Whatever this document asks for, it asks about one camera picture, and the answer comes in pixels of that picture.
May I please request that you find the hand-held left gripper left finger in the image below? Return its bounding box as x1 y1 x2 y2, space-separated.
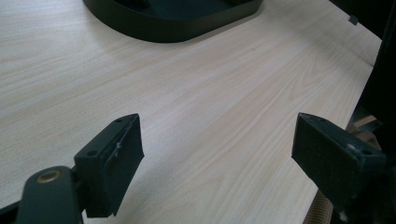
73 113 146 219

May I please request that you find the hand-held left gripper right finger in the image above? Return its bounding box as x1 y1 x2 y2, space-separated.
290 112 388 216

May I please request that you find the black oval tray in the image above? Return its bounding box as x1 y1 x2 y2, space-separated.
81 0 264 44

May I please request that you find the beige ribbed hose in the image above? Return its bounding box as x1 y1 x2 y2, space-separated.
305 189 335 224

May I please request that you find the wooden frame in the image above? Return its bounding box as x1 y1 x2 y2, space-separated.
346 114 383 151

